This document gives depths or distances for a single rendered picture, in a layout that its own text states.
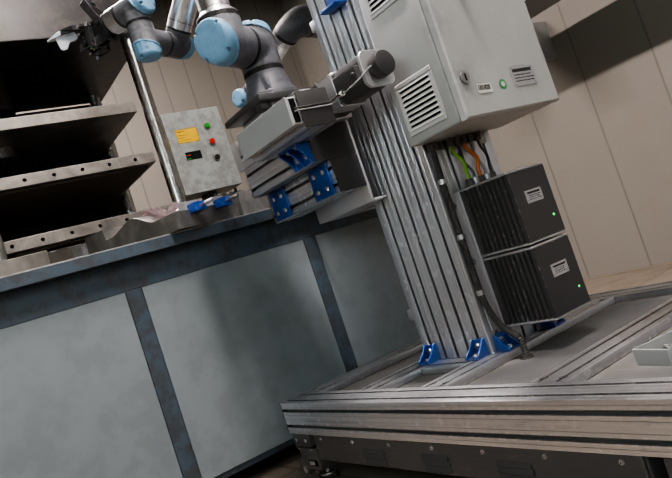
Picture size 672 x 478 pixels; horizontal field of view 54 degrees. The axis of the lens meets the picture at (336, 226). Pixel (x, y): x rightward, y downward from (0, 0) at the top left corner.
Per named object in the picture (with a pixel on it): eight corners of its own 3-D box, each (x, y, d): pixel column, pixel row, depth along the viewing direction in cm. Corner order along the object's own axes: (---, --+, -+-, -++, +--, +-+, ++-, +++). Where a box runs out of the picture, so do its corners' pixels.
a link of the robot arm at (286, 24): (300, 17, 234) (240, 116, 263) (321, 19, 242) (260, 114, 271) (282, -5, 237) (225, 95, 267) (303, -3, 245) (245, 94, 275)
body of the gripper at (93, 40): (78, 53, 198) (104, 35, 192) (72, 27, 200) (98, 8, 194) (99, 59, 205) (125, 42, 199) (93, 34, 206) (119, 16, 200)
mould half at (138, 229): (241, 216, 219) (230, 185, 219) (179, 229, 198) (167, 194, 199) (155, 255, 250) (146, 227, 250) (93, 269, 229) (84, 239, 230)
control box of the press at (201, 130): (314, 393, 316) (219, 103, 324) (260, 418, 299) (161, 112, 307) (293, 394, 334) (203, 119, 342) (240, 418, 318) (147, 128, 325)
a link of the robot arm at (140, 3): (142, 11, 185) (132, -17, 186) (116, 29, 191) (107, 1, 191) (162, 16, 192) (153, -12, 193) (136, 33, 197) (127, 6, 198)
